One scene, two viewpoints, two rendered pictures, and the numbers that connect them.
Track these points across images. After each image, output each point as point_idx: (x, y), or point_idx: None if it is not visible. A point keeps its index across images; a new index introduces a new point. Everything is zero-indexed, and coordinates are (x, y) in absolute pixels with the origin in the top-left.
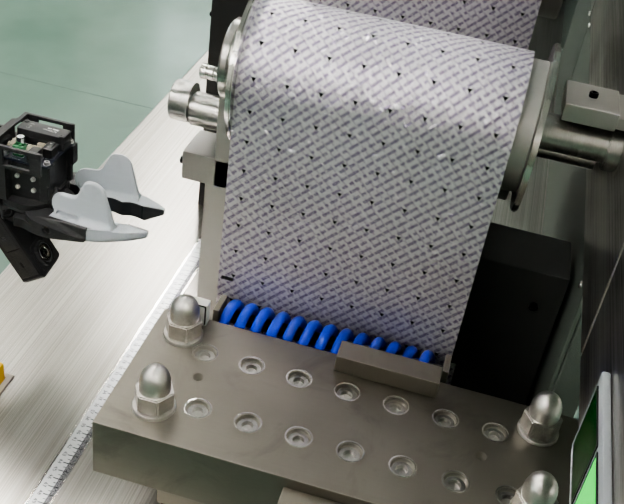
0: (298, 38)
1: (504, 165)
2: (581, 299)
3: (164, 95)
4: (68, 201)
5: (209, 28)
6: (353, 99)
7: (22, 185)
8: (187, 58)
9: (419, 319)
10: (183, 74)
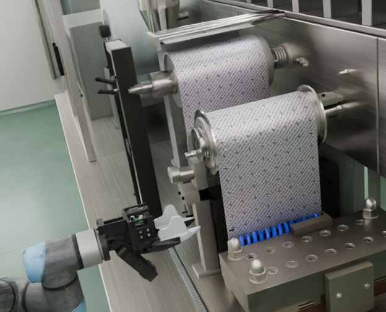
0: (229, 121)
1: (315, 129)
2: (352, 165)
3: None
4: (166, 230)
5: None
6: (259, 132)
7: (143, 235)
8: None
9: (306, 203)
10: None
